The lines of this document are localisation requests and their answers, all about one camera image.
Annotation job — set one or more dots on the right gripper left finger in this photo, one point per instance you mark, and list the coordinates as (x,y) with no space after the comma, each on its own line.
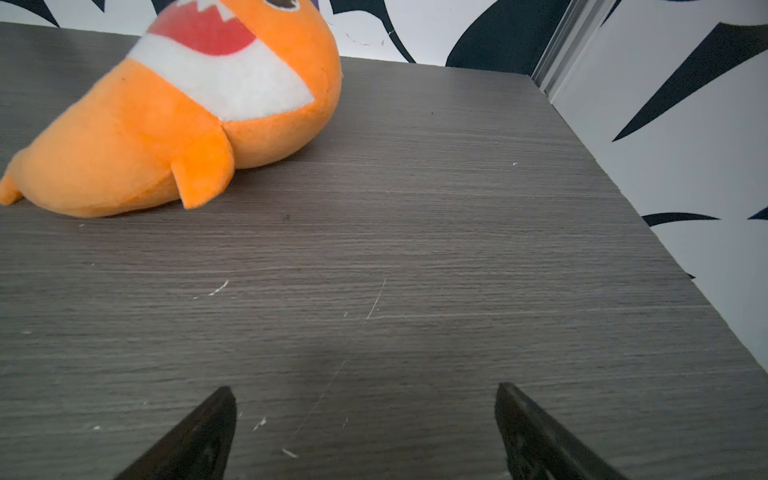
(198,447)

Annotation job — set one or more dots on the orange shark plush toy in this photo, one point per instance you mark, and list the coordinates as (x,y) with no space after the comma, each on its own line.
(211,88)

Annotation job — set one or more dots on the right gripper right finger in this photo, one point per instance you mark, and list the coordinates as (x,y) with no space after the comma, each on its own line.
(538,446)

